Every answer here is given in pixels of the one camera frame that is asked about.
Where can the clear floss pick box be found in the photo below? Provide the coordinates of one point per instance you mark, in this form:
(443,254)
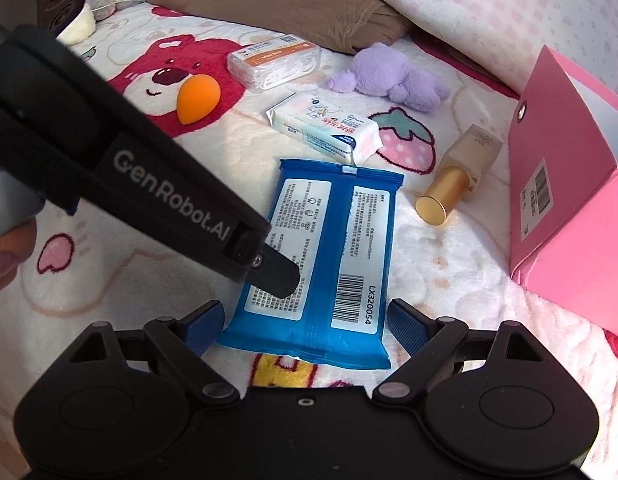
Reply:
(274,60)

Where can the purple plush toy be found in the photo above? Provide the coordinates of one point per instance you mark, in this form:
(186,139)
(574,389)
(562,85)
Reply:
(384,70)

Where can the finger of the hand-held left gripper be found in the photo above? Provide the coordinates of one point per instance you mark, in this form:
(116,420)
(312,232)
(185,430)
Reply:
(279,275)

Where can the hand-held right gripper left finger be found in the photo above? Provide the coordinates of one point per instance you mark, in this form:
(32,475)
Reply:
(208,324)

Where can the printed bear blanket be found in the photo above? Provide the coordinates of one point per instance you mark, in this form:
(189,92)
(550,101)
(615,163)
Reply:
(139,280)

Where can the orange makeup sponge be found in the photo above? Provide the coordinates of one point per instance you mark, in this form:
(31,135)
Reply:
(196,100)

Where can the blue wet wipes packet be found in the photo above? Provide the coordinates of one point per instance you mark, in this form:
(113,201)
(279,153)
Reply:
(339,210)

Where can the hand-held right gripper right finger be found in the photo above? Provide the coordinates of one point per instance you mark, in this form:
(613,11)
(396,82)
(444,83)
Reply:
(405,329)

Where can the pink checked pillow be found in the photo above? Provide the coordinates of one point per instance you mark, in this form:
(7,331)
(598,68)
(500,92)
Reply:
(489,5)

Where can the white tissue pack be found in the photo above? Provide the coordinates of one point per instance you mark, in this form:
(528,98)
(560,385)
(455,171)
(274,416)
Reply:
(324,122)

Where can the pink cardboard box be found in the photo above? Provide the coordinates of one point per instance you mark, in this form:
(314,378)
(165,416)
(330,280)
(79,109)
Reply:
(564,240)

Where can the gold foundation bottle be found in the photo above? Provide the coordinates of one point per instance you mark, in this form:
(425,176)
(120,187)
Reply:
(469,160)

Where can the person's left hand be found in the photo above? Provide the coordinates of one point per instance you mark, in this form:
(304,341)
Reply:
(6,260)

